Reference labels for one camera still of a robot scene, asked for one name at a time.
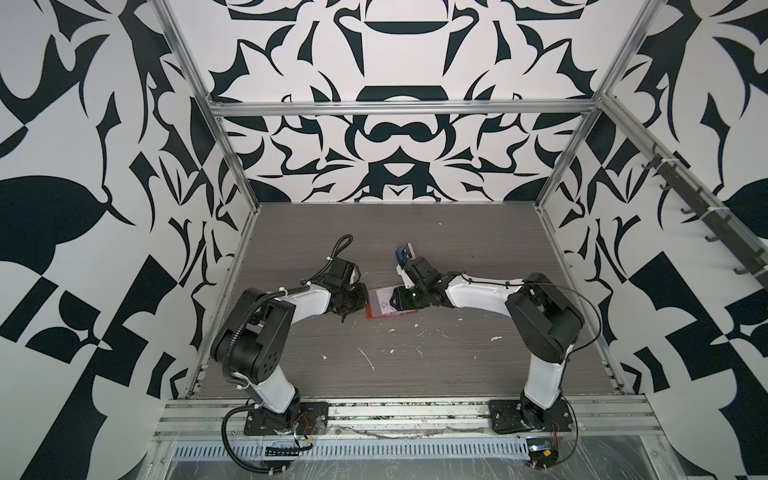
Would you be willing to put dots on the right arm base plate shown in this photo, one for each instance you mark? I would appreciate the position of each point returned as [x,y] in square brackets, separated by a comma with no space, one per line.
[523,415]

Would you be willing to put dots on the white vented cable duct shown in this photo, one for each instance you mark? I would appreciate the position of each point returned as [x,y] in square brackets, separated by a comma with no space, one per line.
[513,449]

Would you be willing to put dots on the right base electronics board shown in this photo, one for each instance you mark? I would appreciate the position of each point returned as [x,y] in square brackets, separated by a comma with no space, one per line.
[542,453]

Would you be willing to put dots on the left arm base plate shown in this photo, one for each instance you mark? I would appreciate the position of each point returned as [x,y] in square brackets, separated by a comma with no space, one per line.
[302,417]

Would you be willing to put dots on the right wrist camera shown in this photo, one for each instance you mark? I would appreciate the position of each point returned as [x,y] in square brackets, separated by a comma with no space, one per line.
[407,282]

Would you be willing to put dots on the blue card stand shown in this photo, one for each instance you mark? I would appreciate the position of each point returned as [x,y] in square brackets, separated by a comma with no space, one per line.
[405,264]

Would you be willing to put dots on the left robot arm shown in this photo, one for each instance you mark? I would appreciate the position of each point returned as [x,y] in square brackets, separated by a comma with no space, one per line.
[249,345]

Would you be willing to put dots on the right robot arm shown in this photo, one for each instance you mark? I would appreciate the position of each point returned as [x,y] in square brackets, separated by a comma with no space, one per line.
[547,321]

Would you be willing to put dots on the aluminium front rail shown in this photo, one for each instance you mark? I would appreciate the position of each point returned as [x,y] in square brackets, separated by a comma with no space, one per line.
[591,415]

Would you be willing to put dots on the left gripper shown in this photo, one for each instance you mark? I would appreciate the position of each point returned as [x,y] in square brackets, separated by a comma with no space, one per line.
[361,289]

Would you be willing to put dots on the red card holder wallet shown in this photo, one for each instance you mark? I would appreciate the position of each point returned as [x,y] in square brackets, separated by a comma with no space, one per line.
[379,305]

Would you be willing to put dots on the wall hook rail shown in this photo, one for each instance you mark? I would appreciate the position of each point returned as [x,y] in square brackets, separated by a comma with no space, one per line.
[701,204]

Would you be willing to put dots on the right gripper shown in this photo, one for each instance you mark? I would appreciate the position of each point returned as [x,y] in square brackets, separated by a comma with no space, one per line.
[401,299]

